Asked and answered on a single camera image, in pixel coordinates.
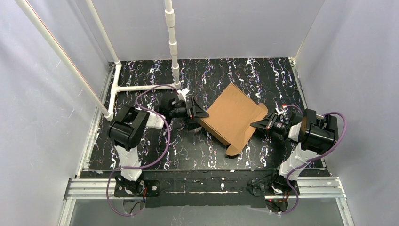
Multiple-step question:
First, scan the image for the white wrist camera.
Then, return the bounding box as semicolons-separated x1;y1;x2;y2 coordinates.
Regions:
275;105;288;116
177;88;190;102

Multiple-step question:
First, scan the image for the aluminium rail base frame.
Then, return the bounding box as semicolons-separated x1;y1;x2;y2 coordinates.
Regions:
58;58;353;226

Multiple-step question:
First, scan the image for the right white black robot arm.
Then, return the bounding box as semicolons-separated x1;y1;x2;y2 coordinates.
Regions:
250;108;339;193

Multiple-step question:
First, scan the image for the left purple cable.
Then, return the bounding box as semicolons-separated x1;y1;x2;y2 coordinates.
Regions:
106;85;180;217

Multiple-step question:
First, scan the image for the white pvc pipe frame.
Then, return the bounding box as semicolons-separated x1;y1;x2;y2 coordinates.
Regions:
16;0;183;121

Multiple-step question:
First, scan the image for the brown cardboard box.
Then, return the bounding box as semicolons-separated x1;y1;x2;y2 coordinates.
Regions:
199;83;268;156

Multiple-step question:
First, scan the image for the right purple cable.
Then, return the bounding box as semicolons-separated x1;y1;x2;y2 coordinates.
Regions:
282;105;348;215

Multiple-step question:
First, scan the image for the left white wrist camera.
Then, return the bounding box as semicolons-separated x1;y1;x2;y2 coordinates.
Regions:
177;88;190;102

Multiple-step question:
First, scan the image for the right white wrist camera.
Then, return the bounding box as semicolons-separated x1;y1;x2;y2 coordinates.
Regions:
275;105;288;116

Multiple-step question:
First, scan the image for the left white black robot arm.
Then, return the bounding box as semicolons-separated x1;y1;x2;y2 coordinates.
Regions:
108;96;209;195

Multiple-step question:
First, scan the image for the purple cable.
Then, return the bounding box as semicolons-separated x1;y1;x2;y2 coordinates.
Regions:
106;85;180;217
282;105;348;215

